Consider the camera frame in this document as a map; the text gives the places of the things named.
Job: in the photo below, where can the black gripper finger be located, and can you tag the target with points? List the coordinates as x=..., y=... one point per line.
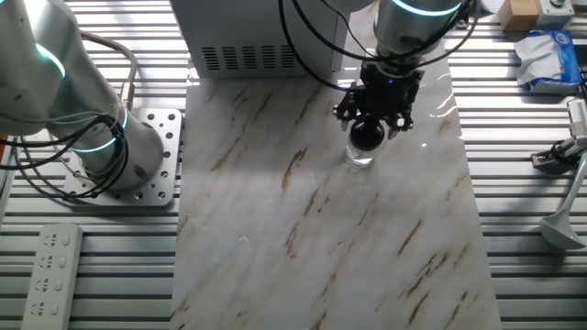
x=346, y=110
x=401, y=120

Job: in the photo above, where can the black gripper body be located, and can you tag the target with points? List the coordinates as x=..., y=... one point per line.
x=387, y=96

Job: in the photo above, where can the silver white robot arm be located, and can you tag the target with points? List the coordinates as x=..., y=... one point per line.
x=46, y=69

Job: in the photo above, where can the small clear glass jar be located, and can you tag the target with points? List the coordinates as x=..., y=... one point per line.
x=359, y=159

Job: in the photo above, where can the white marble pattern board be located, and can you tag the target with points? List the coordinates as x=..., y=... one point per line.
x=321, y=229

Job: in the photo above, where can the silver metal vented box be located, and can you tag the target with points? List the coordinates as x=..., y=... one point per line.
x=238, y=23

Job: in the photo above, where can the small cardboard box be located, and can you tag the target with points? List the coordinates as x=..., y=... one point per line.
x=518, y=14

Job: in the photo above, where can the blue white tissue pack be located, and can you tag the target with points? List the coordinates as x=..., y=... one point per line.
x=548, y=59

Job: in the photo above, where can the grey push button box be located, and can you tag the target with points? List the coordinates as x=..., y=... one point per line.
x=555, y=11

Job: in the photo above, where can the grey plastic ladle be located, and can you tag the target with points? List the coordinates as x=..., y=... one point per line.
x=557, y=234

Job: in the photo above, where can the white power strip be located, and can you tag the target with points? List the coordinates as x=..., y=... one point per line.
x=52, y=275

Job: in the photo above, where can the silver ribbed depth camera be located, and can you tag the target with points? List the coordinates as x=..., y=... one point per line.
x=579, y=117

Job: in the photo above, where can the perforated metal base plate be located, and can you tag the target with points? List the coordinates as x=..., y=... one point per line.
x=165, y=137

